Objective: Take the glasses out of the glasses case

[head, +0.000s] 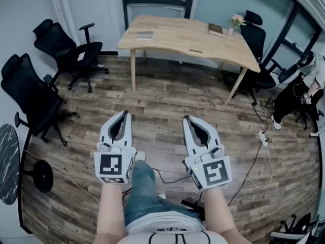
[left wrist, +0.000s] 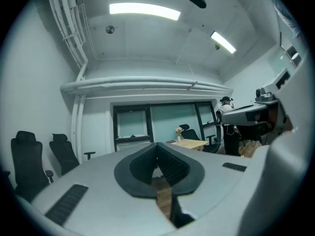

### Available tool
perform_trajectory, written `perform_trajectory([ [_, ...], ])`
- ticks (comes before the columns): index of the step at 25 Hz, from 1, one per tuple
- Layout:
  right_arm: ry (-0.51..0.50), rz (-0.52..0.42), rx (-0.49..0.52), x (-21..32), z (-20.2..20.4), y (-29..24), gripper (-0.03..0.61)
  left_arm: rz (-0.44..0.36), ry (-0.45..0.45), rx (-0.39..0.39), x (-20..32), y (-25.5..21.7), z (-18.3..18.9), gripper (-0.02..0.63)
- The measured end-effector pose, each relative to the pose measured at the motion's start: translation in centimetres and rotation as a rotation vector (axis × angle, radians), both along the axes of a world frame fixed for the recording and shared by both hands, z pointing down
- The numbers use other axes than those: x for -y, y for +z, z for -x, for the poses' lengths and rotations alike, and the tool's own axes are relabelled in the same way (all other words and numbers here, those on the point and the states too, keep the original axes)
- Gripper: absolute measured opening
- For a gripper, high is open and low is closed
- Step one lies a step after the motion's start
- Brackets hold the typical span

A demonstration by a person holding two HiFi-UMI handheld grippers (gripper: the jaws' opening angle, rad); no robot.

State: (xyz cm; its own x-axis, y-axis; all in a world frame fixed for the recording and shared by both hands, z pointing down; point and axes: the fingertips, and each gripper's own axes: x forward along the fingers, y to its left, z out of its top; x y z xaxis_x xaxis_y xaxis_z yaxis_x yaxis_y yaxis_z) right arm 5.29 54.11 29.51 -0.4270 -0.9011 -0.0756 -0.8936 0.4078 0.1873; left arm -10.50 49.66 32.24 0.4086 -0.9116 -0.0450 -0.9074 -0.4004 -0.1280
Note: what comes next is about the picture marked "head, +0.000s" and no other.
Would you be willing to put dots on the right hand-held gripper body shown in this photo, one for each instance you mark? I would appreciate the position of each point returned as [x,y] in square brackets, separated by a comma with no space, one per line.
[214,173]

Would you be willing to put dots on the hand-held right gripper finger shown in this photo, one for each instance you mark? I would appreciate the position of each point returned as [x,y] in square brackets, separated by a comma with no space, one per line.
[212,135]
[190,144]

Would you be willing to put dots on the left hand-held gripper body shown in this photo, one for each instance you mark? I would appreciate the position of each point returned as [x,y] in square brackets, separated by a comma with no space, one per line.
[110,164]

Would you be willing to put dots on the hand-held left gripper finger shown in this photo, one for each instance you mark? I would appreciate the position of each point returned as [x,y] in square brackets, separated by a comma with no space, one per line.
[128,133]
[105,131]

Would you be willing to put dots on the person's right forearm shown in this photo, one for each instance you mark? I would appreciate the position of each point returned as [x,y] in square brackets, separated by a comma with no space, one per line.
[218,212]

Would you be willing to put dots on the person's left forearm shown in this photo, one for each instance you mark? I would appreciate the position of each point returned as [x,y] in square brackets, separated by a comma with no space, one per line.
[111,207]

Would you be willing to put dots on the person's white shoe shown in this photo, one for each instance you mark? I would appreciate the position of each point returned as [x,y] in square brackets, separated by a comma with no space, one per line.
[140,156]

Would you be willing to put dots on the black box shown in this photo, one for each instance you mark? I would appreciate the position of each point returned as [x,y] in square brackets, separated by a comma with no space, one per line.
[193,203]

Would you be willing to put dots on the person's blue jeans leg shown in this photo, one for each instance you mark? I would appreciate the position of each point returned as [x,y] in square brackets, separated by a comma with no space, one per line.
[142,187]

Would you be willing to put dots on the white power strip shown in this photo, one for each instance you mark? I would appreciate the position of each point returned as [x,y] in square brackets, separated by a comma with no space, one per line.
[264,138]

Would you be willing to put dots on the person's white printed shirt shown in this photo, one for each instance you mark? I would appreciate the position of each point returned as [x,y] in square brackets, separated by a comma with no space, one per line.
[165,222]

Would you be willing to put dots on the black office chair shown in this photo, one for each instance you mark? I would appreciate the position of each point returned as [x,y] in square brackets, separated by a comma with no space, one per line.
[256,42]
[299,227]
[66,49]
[28,93]

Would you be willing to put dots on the wooden table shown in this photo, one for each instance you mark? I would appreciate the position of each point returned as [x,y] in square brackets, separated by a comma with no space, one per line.
[182,39]

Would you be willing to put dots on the black marble round table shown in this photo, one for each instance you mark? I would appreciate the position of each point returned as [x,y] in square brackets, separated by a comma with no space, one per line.
[8,161]

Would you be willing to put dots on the brown hardcover book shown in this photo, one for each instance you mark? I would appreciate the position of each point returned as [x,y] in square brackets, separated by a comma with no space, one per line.
[215,29]

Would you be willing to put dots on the white vase with pink flowers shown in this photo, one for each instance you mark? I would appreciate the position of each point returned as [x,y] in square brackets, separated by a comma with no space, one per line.
[237,22]

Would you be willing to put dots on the white vertical pipe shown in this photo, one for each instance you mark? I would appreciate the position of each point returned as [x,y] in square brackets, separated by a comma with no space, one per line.
[59,9]

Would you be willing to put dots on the black window frame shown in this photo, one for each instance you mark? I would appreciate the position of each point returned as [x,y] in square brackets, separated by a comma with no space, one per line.
[155,1]

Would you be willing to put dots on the black glass partition frame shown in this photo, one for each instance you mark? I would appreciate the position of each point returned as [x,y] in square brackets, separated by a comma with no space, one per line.
[292,22]

